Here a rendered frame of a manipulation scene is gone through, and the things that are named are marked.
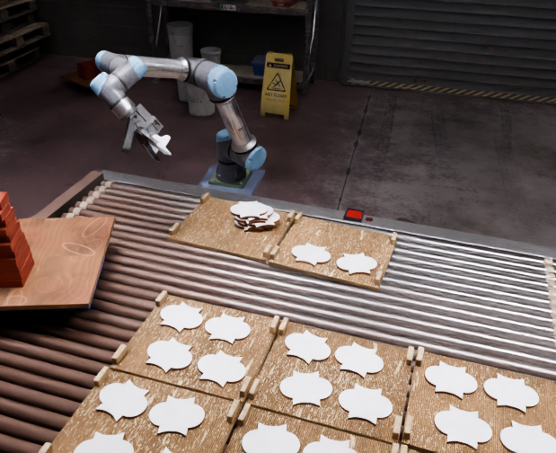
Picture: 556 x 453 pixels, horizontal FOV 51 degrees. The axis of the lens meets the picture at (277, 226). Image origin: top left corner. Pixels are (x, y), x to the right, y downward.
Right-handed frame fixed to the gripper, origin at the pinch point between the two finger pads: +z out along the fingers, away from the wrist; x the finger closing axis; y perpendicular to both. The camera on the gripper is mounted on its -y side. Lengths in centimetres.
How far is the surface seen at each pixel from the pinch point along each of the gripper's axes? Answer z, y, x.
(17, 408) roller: 20, -86, -29
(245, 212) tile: 36.4, 12.1, 8.0
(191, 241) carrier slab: 29.9, -10.2, 12.8
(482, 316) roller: 105, 26, -56
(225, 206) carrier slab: 32.5, 14.3, 28.1
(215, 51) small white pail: -28, 259, 416
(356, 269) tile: 72, 17, -26
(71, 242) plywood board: -0.6, -41.6, 10.5
